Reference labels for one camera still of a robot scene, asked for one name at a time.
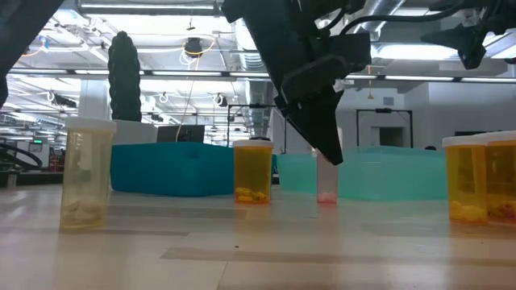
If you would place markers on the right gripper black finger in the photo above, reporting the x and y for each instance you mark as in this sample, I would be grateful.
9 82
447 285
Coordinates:
471 44

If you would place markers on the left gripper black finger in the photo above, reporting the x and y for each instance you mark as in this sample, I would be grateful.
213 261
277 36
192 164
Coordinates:
326 129

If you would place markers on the small clear bottle pink pills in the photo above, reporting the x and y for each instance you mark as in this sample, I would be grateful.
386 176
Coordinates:
327 181

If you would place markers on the amber bottle oblong yellow pills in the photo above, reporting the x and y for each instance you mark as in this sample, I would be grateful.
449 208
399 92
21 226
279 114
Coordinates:
253 173

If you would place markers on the amber bottle round yellow pills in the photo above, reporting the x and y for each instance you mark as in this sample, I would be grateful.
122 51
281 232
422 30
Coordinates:
463 181

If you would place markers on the amber bottle red yellow pills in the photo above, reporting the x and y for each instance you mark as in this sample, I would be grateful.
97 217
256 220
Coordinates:
504 181

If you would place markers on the large pale bottle white pills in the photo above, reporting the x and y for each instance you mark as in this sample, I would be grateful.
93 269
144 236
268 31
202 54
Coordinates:
86 173

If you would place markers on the translucent teal plastic bin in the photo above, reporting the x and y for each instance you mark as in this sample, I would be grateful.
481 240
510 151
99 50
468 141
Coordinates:
383 177

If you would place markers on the dark blue plastic bin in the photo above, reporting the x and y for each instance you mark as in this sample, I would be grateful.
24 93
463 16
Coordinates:
173 169

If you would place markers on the black monitor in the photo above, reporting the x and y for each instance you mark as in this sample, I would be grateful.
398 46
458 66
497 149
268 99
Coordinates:
181 133

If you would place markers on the green cactus plant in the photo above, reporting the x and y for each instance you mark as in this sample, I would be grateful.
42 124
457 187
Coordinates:
124 76

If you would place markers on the white hexagonal plant pot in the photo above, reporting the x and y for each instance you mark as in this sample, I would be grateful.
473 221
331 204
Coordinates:
135 131

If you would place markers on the silver ventilation duct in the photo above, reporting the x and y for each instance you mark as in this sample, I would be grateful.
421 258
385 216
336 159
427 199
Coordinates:
252 56

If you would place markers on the black background rig frame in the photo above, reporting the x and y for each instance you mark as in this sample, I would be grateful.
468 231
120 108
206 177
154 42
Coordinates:
242 106

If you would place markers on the black ceiling-hung camera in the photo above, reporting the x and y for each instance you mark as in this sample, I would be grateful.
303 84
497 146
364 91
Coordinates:
193 46

